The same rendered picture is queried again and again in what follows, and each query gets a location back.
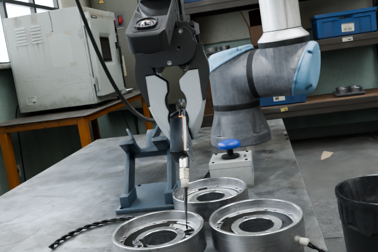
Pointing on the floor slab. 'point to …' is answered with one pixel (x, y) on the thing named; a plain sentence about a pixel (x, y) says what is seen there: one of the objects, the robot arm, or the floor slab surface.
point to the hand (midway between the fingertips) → (180, 131)
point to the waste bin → (359, 212)
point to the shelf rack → (252, 0)
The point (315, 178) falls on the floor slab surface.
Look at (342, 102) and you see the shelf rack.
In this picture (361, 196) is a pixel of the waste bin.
